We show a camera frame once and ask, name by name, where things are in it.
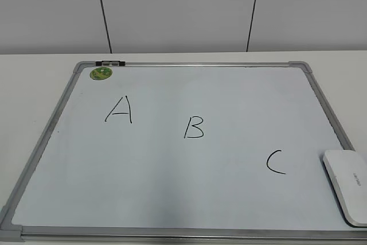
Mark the green round magnet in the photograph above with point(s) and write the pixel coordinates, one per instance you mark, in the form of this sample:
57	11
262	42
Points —
100	73

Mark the white whiteboard eraser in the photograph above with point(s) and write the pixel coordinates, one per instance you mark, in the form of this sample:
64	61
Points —
347	173

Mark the white whiteboard with grey frame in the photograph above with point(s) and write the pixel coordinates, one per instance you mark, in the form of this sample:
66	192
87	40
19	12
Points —
227	152

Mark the black silver board clip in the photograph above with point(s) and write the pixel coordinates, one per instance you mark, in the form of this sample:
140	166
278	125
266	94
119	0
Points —
110	63

